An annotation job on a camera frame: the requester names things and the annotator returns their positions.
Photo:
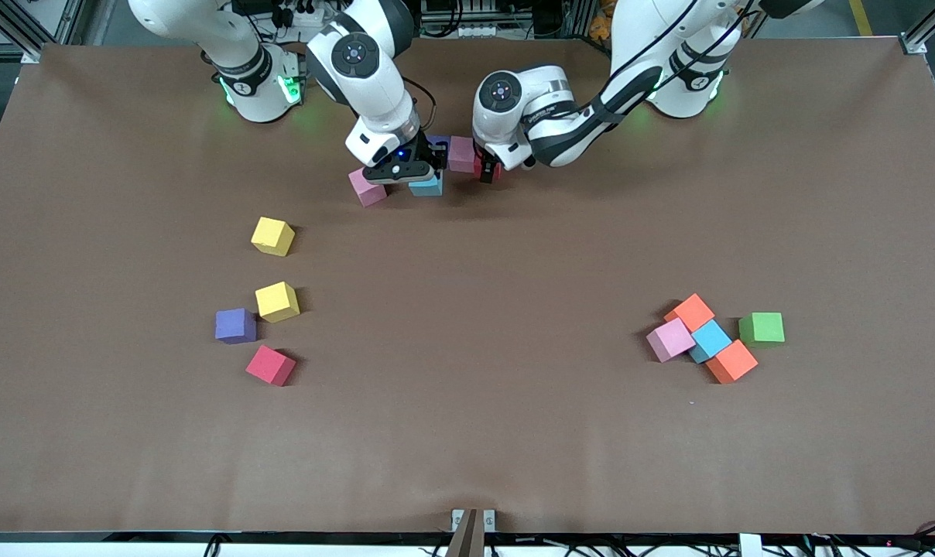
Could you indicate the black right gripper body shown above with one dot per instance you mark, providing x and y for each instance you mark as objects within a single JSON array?
[{"x": 429, "y": 152}]

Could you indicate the red foam cube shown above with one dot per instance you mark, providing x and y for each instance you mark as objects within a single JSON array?
[
  {"x": 498, "y": 170},
  {"x": 270, "y": 365}
]

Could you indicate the purple foam cube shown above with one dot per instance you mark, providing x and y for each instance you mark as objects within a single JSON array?
[
  {"x": 440, "y": 142},
  {"x": 235, "y": 326}
]

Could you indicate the pink foam cube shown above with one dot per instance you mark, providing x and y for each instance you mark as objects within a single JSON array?
[
  {"x": 462, "y": 153},
  {"x": 672, "y": 339},
  {"x": 367, "y": 189}
]

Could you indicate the blue foam cube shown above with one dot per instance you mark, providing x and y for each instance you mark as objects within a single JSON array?
[
  {"x": 711, "y": 340},
  {"x": 427, "y": 188}
]

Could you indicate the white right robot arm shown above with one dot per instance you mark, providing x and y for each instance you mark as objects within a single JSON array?
[{"x": 375, "y": 93}]

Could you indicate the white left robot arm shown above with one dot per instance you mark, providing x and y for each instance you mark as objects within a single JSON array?
[{"x": 506, "y": 124}]

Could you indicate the orange object pile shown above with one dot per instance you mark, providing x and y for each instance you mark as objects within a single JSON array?
[{"x": 601, "y": 22}]

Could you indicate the yellow foam cube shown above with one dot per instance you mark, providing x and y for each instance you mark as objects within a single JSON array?
[
  {"x": 272, "y": 236},
  {"x": 276, "y": 301}
]

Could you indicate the white power strip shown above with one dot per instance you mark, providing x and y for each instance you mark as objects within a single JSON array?
[{"x": 297, "y": 19}]

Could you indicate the orange foam cube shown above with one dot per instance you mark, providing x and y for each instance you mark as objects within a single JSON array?
[
  {"x": 731, "y": 361},
  {"x": 692, "y": 309}
]

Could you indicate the brown table mat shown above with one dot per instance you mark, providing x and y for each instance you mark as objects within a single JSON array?
[{"x": 467, "y": 433}]

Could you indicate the green foam cube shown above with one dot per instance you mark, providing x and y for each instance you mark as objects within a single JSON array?
[{"x": 762, "y": 328}]

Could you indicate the yellow floor tape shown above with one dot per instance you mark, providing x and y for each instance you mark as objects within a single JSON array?
[{"x": 862, "y": 17}]

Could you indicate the small metal bracket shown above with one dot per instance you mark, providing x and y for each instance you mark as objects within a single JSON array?
[{"x": 488, "y": 520}]

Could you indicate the brown post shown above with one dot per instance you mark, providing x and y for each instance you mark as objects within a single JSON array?
[{"x": 464, "y": 538}]

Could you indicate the aluminium frame profile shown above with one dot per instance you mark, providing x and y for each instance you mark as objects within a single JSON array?
[
  {"x": 26, "y": 42},
  {"x": 920, "y": 35}
]

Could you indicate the white bracket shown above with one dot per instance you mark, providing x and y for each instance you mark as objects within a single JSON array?
[{"x": 750, "y": 545}]

